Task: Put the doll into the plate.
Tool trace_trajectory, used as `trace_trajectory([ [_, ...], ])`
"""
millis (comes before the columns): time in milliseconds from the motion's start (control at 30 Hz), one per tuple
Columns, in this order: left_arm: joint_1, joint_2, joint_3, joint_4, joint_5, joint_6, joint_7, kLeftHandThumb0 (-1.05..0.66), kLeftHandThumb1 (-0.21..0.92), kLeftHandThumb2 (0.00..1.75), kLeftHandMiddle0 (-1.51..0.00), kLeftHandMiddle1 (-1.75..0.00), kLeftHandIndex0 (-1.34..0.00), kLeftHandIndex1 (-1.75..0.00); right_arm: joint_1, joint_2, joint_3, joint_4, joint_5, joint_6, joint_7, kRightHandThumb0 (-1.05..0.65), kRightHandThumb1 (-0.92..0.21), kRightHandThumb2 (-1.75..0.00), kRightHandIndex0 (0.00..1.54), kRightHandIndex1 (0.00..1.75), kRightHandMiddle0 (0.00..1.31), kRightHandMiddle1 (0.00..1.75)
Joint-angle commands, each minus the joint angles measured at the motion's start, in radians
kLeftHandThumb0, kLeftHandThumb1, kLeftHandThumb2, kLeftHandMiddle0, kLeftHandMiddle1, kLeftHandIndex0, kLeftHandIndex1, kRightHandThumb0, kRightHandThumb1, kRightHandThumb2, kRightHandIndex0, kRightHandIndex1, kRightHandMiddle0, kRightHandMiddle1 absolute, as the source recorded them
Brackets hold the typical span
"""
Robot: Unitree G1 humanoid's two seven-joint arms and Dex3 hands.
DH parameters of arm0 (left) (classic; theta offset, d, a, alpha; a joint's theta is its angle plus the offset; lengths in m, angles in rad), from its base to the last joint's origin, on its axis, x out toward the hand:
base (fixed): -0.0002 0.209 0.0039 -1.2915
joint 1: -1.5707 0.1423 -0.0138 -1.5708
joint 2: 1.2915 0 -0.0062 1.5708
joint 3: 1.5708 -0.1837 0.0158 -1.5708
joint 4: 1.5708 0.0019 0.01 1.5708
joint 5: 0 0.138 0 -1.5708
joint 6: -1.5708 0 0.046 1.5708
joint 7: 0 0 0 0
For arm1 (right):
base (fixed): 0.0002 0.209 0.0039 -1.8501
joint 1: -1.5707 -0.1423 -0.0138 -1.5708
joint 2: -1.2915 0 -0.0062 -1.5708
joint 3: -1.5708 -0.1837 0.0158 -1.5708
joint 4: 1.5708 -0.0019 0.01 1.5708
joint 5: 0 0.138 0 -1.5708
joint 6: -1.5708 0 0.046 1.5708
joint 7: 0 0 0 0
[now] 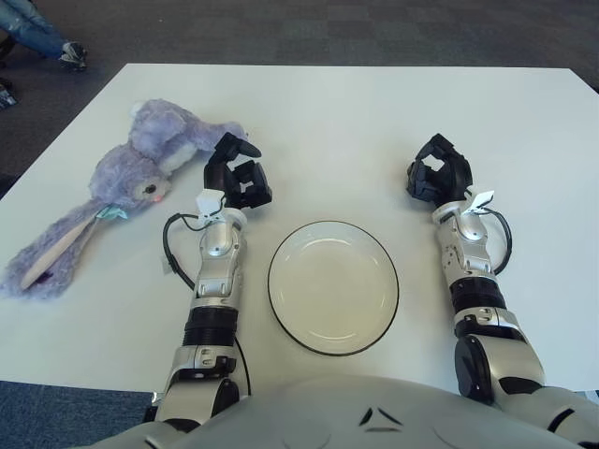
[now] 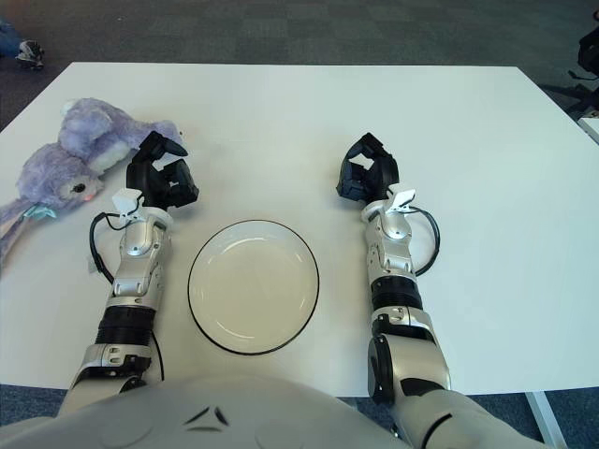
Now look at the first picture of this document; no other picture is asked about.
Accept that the white plate with black rim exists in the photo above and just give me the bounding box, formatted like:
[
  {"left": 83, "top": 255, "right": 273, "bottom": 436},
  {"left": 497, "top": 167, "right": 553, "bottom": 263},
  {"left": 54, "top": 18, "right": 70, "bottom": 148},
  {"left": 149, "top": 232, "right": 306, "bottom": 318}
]
[{"left": 267, "top": 220, "right": 401, "bottom": 358}]

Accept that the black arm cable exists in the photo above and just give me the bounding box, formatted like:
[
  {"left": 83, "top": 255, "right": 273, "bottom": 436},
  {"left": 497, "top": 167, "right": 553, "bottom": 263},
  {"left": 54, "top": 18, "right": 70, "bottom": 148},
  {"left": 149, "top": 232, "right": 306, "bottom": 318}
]
[
  {"left": 162, "top": 205, "right": 221, "bottom": 292},
  {"left": 481, "top": 205, "right": 514, "bottom": 275}
]

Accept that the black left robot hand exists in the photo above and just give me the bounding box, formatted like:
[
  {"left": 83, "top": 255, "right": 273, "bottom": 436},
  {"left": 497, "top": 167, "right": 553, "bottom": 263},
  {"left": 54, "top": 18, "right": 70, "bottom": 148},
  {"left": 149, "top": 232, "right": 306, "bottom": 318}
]
[{"left": 195, "top": 132, "right": 275, "bottom": 220}]

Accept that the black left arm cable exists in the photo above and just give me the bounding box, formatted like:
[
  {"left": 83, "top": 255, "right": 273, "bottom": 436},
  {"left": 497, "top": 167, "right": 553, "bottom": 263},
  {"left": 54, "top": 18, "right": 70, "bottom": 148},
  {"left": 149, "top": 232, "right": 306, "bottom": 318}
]
[{"left": 162, "top": 205, "right": 221, "bottom": 292}]

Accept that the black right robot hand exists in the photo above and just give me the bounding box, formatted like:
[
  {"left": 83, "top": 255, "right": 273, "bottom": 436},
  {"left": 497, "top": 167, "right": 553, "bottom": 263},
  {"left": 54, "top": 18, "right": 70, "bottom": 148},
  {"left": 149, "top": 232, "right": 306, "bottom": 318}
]
[{"left": 404, "top": 133, "right": 496, "bottom": 215}]

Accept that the grey sneaker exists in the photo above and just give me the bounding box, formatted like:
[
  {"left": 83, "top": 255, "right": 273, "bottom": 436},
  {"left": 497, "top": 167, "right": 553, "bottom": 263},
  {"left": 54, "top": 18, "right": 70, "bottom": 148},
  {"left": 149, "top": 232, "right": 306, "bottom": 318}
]
[{"left": 58, "top": 40, "right": 89, "bottom": 72}]

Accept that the purple plush rabbit doll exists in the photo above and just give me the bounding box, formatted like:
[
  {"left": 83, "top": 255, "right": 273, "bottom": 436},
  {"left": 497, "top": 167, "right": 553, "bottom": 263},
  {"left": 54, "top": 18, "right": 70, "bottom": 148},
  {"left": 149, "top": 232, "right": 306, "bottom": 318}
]
[{"left": 0, "top": 98, "right": 249, "bottom": 300}]

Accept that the grey robot torso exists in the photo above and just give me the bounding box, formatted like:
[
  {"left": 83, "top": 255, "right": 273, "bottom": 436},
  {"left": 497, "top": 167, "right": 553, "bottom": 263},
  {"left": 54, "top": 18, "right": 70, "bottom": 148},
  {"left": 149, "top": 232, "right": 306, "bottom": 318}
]
[{"left": 93, "top": 373, "right": 581, "bottom": 449}]

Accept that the person's leg in jeans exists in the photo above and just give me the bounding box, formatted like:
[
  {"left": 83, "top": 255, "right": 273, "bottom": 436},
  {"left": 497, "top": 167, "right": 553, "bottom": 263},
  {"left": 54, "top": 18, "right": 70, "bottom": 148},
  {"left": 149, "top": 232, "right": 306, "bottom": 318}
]
[{"left": 0, "top": 0, "right": 66, "bottom": 60}]

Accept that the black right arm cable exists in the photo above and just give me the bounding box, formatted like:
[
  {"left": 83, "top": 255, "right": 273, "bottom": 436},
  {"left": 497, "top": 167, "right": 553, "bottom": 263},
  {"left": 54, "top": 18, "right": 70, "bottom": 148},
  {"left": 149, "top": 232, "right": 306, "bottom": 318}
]
[{"left": 481, "top": 205, "right": 514, "bottom": 275}]

